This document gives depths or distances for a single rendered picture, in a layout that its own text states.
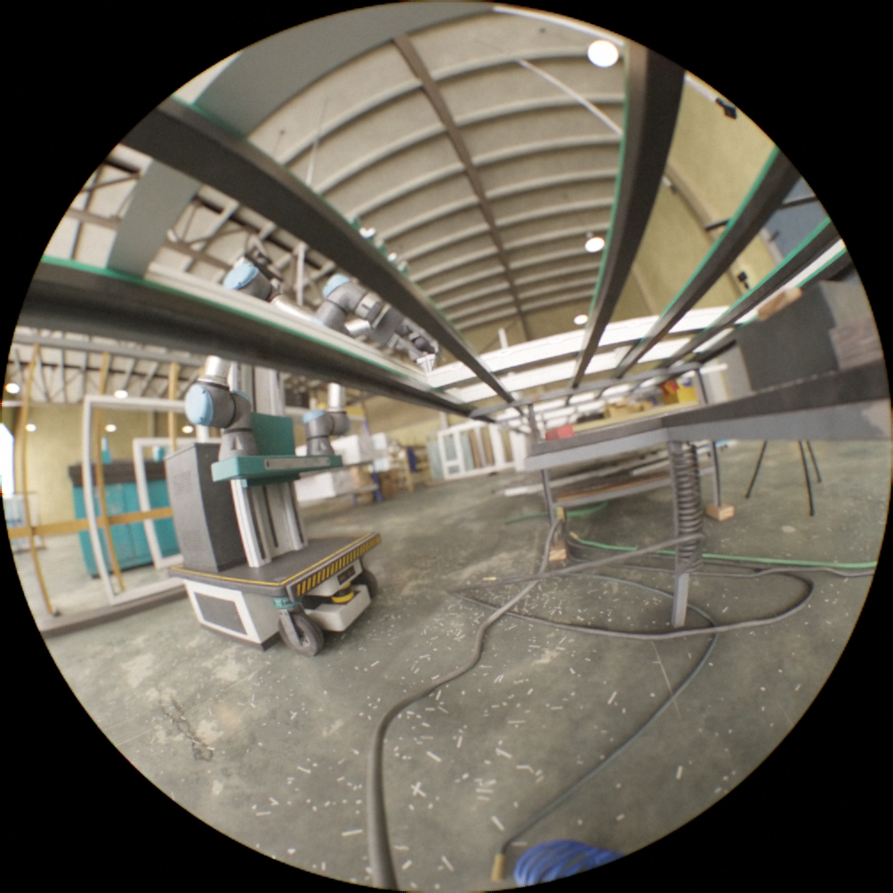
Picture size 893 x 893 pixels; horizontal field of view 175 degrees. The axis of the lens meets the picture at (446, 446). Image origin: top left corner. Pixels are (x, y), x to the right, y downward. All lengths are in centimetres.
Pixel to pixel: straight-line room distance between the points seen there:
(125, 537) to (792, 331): 436
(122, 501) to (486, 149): 1018
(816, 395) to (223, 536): 155
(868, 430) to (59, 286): 75
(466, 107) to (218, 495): 857
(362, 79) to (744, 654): 858
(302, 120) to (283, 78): 809
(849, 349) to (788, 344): 17
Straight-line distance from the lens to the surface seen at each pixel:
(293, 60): 28
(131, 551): 401
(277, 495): 141
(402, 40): 578
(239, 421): 104
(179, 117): 27
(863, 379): 34
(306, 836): 70
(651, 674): 82
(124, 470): 399
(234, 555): 136
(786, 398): 41
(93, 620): 227
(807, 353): 48
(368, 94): 814
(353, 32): 28
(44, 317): 45
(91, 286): 42
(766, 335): 53
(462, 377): 105
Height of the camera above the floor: 59
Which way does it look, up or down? 3 degrees up
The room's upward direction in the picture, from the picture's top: 11 degrees counter-clockwise
